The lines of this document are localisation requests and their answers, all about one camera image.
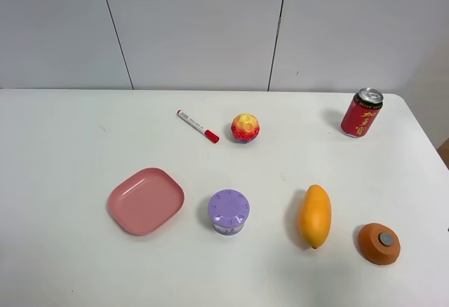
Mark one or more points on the red yellow dimpled ball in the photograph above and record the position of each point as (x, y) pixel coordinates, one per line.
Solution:
(245, 128)

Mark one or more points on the red white marker pen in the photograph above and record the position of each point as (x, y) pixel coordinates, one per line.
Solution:
(212, 137)

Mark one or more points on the purple lidded jar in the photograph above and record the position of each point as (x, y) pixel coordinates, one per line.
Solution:
(228, 211)

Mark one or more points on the pink square plate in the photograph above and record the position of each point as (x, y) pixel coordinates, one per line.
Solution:
(145, 201)

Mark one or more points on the yellow mango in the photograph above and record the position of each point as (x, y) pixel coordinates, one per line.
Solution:
(314, 217)

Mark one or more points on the red drink can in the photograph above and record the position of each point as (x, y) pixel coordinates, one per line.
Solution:
(362, 111)

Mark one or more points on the orange dome with grey disc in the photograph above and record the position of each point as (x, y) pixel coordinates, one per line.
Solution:
(378, 244)

